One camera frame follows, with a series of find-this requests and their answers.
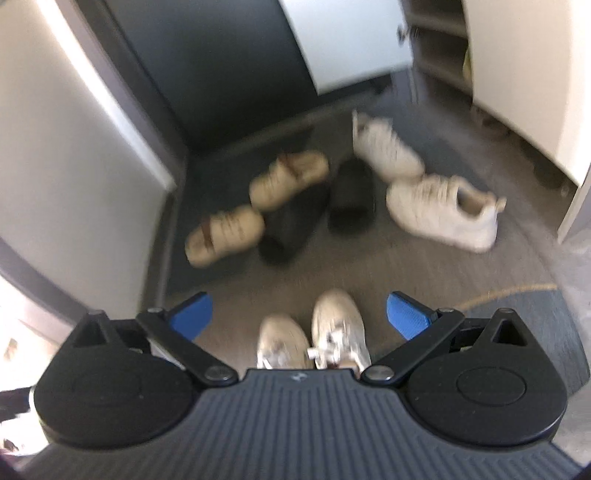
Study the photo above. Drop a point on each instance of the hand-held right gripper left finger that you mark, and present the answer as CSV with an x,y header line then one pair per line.
x,y
194,316

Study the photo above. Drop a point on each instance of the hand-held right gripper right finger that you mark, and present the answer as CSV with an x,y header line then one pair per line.
x,y
408,316

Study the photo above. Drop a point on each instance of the white chunky sneaker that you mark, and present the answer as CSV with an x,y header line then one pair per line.
x,y
385,147
438,212

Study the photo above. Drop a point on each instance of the white cabinet door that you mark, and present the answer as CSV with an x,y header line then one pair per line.
x,y
521,69
341,41

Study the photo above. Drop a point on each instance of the grey striped floor mat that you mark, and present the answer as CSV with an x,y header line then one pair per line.
x,y
360,267

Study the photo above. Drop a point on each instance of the cream lace-up sneaker with charms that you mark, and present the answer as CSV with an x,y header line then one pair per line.
x,y
281,339
339,318

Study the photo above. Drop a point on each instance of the black slipper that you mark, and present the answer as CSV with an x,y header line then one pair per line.
x,y
353,196
291,228

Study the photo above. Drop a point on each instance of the dark entry door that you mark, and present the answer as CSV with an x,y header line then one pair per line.
x,y
207,69

